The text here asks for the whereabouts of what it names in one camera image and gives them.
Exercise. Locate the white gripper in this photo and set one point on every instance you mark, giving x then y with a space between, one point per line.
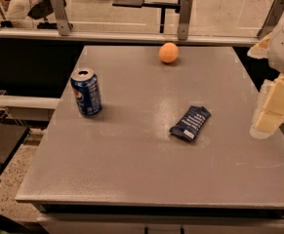
270 107

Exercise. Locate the orange fruit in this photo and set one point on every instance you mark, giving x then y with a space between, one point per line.
169 52

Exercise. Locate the dark blue rxbar wrapper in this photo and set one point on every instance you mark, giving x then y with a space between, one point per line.
191 123

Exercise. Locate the blue pepsi soda can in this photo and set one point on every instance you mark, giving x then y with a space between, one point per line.
85 86

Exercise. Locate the right metal barrier bracket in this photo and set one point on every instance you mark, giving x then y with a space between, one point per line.
273 17

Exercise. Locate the metal barrier bracket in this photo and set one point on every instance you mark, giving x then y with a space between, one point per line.
184 19
273 17
64 27

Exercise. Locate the middle metal barrier bracket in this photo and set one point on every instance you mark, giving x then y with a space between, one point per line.
184 19

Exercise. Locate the left metal barrier bracket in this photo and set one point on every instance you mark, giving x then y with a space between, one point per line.
64 27

